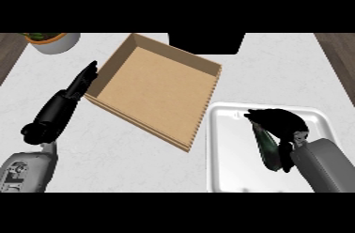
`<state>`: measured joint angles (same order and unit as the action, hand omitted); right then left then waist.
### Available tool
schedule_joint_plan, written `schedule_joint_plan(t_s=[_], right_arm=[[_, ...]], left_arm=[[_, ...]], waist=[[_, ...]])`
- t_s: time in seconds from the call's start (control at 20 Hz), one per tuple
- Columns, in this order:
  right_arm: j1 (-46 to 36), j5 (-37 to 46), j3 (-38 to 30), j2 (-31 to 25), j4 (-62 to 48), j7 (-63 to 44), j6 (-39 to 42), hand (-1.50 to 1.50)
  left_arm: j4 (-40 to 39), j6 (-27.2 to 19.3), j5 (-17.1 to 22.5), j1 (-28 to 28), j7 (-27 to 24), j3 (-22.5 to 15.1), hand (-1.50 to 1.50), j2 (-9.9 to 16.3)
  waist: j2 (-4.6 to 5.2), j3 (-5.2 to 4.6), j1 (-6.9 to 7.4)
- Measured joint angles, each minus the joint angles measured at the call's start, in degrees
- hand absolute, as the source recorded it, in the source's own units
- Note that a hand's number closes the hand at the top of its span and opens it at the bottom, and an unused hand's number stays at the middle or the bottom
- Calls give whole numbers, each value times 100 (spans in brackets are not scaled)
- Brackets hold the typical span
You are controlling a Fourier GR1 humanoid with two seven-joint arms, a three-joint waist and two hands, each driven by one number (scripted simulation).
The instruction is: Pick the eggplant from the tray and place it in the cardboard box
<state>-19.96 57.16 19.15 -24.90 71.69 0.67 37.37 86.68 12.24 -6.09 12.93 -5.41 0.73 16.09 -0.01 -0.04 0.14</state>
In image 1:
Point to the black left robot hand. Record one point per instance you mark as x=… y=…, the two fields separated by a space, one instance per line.
x=55 y=113

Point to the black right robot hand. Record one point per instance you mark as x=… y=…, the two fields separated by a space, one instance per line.
x=279 y=122

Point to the dark green eggplant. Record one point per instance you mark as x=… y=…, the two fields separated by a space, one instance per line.
x=268 y=149

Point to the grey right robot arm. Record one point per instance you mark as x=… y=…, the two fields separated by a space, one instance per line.
x=326 y=167

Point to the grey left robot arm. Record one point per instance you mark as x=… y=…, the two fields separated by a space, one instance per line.
x=25 y=171

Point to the white tray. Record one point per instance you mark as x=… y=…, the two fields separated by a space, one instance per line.
x=232 y=155

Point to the brown cardboard box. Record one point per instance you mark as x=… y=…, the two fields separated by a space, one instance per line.
x=155 y=89

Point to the white plant pot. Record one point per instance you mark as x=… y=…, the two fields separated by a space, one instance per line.
x=52 y=42

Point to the black appliance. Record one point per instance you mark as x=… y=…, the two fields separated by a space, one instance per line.
x=205 y=42

